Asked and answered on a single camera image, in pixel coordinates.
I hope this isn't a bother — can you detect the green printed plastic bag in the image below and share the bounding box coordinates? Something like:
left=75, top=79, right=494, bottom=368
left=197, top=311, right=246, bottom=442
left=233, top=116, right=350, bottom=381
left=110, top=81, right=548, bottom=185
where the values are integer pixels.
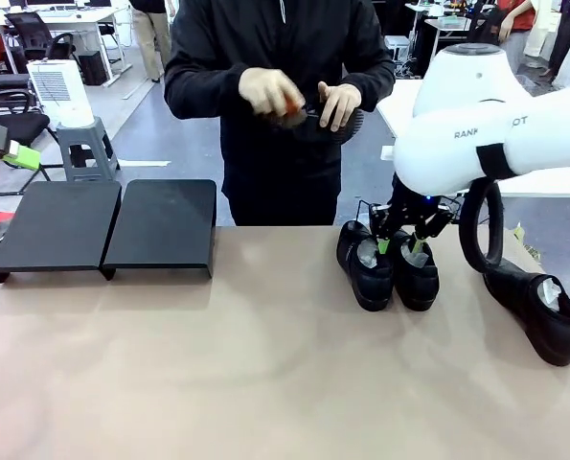
left=512, top=222, right=544, bottom=263

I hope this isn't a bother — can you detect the dark denim garment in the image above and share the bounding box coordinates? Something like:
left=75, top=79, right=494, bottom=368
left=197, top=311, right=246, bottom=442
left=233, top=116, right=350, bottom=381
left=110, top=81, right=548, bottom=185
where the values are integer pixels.
left=466, top=4, right=504, bottom=47

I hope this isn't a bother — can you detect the white air purifier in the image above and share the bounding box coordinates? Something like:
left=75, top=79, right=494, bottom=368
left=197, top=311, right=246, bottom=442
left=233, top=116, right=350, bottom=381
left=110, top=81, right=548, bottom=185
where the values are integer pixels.
left=25, top=59, right=96, bottom=128

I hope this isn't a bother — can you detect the person's right forearm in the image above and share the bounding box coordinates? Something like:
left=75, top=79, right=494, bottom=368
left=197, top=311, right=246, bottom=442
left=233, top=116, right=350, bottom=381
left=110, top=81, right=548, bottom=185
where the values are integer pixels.
left=164, top=61, right=247, bottom=121

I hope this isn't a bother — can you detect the black computer tower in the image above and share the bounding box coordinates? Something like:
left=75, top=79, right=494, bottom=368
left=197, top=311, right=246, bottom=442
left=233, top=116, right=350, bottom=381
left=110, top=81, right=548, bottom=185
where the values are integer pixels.
left=78, top=50, right=108, bottom=86

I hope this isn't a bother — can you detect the black shoe stand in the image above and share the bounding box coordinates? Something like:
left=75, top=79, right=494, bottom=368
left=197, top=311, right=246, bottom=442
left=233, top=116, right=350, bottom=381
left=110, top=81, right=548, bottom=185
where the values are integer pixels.
left=100, top=179, right=217, bottom=282
left=0, top=180, right=123, bottom=285

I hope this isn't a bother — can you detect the white paper shoe stuffing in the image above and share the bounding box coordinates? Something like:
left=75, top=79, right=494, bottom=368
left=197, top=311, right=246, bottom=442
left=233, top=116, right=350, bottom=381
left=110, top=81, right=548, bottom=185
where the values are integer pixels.
left=401, top=247, right=432, bottom=270
left=536, top=277, right=564, bottom=309
left=358, top=239, right=386, bottom=270

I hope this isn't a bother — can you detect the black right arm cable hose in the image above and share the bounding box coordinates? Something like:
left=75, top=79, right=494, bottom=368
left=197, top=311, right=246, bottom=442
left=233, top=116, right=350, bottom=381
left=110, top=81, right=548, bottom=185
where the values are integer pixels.
left=459, top=179, right=506, bottom=274

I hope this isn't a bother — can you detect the person's left hand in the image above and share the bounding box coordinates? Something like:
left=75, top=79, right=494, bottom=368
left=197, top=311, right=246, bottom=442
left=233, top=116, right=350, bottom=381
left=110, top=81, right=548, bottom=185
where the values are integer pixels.
left=316, top=80, right=364, bottom=134

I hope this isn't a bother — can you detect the black mesh office chair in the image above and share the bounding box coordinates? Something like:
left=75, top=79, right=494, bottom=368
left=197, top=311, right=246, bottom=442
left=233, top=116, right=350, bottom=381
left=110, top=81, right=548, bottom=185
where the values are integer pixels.
left=4, top=11, right=82, bottom=66

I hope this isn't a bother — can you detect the person's left forearm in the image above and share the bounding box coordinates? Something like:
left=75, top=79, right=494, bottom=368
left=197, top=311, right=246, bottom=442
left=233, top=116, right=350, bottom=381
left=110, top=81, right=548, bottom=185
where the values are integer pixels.
left=346, top=61, right=397, bottom=115

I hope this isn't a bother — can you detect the white office desk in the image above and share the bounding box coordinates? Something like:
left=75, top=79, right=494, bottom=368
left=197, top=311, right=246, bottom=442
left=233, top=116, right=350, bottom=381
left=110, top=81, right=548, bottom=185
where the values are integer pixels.
left=0, top=4, right=125, bottom=90

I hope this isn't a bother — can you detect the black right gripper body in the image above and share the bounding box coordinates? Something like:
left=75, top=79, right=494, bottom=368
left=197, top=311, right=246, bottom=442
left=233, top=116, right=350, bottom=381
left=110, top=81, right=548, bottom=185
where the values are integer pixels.
left=387, top=172, right=451, bottom=229

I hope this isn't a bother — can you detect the white desk with black panel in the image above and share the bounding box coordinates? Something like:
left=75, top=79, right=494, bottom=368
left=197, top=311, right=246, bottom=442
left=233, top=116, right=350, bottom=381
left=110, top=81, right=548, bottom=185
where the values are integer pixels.
left=403, top=2, right=499, bottom=81

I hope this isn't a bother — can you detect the person in red shirt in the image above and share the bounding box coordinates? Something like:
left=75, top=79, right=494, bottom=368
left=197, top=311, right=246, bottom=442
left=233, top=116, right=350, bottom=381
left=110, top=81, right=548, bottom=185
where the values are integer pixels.
left=497, top=0, right=539, bottom=63

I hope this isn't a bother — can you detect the grey plastic stool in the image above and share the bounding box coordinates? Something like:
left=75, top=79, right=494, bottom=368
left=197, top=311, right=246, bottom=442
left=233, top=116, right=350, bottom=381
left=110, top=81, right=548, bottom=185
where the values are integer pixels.
left=56, top=117, right=122, bottom=182

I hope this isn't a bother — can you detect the white computer case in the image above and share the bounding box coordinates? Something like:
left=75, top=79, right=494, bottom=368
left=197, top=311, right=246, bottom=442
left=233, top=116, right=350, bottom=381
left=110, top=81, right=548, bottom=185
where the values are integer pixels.
left=384, top=35, right=410, bottom=63

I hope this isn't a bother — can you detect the person in black jacket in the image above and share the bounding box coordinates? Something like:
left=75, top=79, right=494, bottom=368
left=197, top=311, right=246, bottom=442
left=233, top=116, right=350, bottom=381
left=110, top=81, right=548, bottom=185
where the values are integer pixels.
left=163, top=0, right=397, bottom=227

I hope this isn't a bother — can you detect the person's right hand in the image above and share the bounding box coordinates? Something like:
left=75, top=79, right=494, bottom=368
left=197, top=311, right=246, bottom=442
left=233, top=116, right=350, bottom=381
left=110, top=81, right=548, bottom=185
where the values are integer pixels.
left=239, top=66, right=308, bottom=116

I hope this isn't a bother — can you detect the black leather shoe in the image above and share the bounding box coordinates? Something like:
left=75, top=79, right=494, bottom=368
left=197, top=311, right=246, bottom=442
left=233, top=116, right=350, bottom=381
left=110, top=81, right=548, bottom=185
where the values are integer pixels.
left=291, top=103, right=366, bottom=145
left=335, top=218, right=395, bottom=312
left=392, top=229, right=442, bottom=312
left=483, top=258, right=570, bottom=368

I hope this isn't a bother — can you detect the red-brown wooden shoe brush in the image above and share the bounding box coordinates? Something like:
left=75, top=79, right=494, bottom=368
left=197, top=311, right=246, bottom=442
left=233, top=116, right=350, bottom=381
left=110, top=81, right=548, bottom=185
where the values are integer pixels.
left=258, top=95, right=309, bottom=131

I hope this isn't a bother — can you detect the person in khaki trousers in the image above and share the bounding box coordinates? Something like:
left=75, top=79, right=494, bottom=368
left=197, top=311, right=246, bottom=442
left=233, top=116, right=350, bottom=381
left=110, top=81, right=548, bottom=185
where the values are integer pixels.
left=133, top=0, right=176, bottom=83

